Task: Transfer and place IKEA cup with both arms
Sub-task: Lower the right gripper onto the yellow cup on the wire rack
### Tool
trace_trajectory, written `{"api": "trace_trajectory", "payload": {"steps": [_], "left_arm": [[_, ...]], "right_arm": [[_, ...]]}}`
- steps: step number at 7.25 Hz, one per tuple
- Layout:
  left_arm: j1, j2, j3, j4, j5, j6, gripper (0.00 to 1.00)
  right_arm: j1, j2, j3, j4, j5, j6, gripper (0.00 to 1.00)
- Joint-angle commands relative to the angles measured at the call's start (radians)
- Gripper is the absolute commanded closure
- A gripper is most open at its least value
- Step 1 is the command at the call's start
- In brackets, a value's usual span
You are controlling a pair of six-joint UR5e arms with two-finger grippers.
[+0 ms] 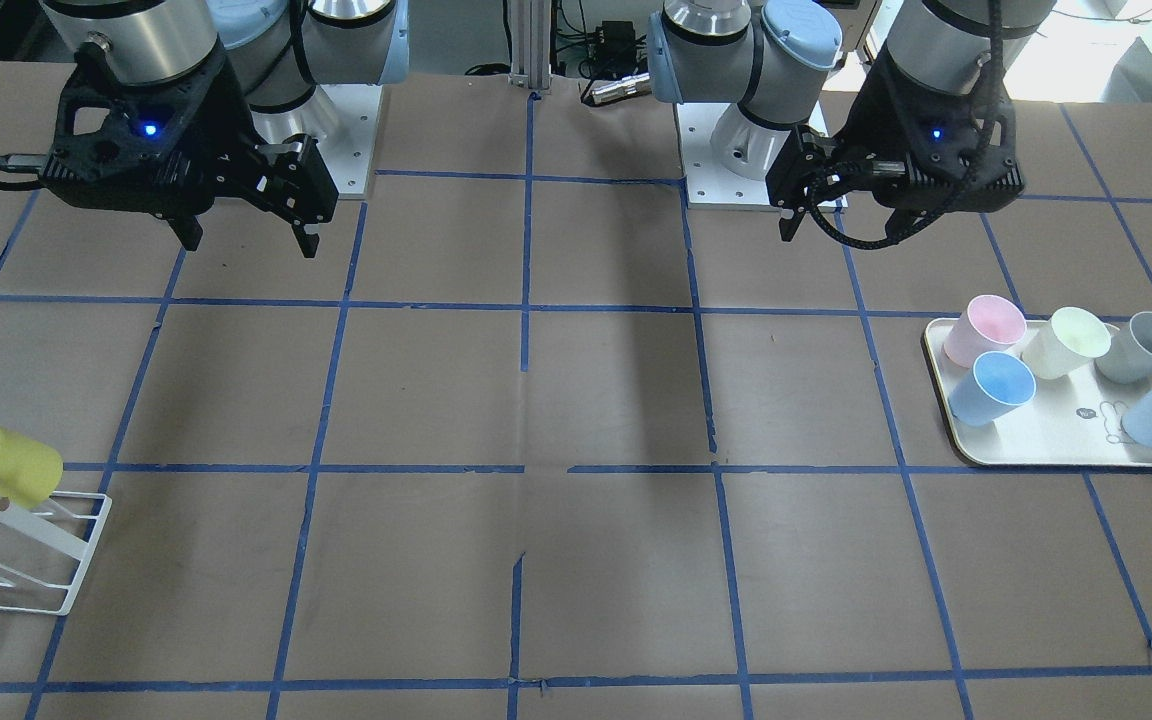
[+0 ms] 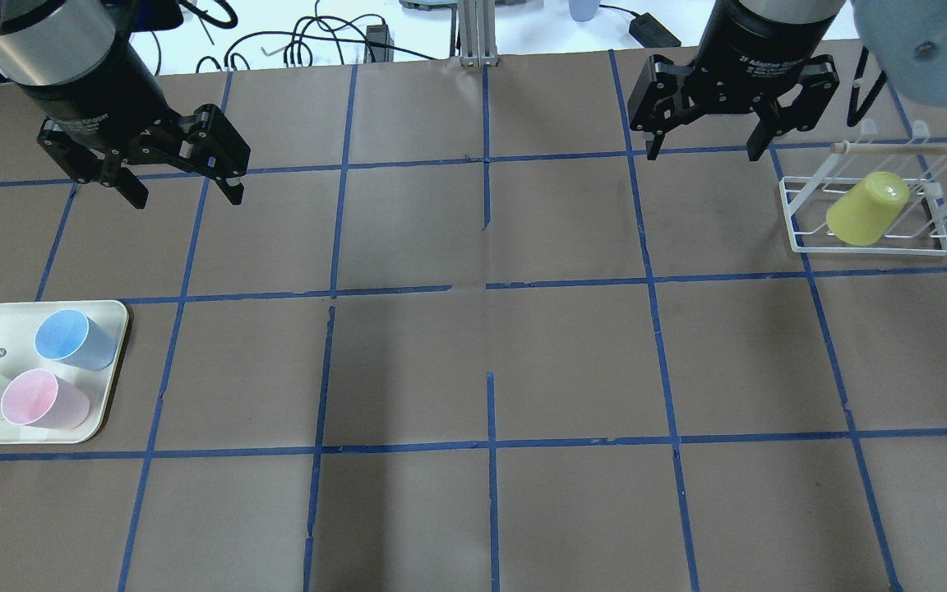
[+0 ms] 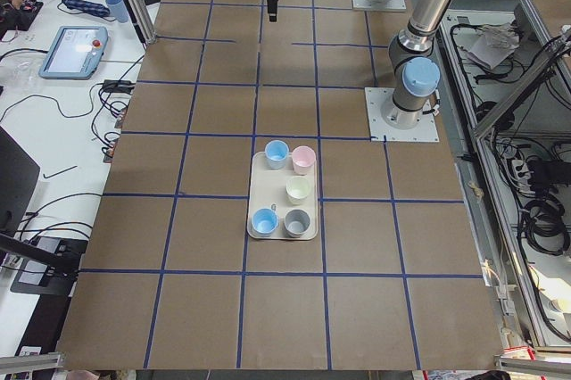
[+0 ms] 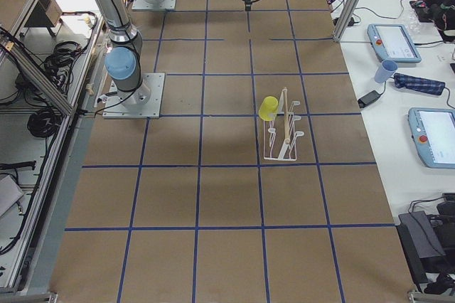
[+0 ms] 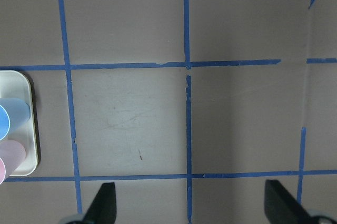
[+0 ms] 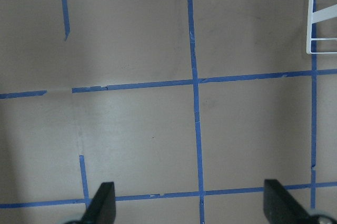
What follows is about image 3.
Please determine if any blue cup on desk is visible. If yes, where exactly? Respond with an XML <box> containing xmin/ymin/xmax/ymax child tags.
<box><xmin>105</xmin><ymin>0</ymin><xmax>129</xmax><ymax>23</ymax></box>

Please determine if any light blue cup far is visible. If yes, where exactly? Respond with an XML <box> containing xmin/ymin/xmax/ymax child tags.
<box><xmin>264</xmin><ymin>139</ymin><xmax>289</xmax><ymax>169</ymax></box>

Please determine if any pale green cup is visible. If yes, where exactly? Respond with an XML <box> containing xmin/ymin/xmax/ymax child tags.
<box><xmin>285</xmin><ymin>176</ymin><xmax>311</xmax><ymax>205</ymax></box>

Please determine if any pink plastic cup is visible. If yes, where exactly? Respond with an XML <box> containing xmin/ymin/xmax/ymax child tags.
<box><xmin>292</xmin><ymin>145</ymin><xmax>317</xmax><ymax>175</ymax></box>

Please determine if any black monitor stand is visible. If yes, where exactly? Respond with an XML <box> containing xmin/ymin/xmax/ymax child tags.
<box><xmin>1</xmin><ymin>129</ymin><xmax>87</xmax><ymax>296</ymax></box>

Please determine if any blue checkered pouch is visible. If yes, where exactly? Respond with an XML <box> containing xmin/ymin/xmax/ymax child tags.
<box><xmin>62</xmin><ymin>0</ymin><xmax>111</xmax><ymax>18</ymax></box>

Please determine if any grey plastic cup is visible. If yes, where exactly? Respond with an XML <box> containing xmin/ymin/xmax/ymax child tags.
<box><xmin>284</xmin><ymin>209</ymin><xmax>310</xmax><ymax>238</ymax></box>

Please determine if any blue teach pendant near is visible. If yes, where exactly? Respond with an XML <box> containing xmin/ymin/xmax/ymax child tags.
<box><xmin>38</xmin><ymin>26</ymin><xmax>109</xmax><ymax>80</ymax></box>

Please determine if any white plastic tray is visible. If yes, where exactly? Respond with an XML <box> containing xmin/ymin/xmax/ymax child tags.
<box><xmin>247</xmin><ymin>152</ymin><xmax>319</xmax><ymax>241</ymax></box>

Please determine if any blue cup near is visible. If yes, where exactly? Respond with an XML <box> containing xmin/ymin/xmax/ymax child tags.
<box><xmin>251</xmin><ymin>208</ymin><xmax>279</xmax><ymax>237</ymax></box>

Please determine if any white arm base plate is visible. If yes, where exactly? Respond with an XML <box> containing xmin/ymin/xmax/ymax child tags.
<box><xmin>365</xmin><ymin>87</ymin><xmax>439</xmax><ymax>143</ymax></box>

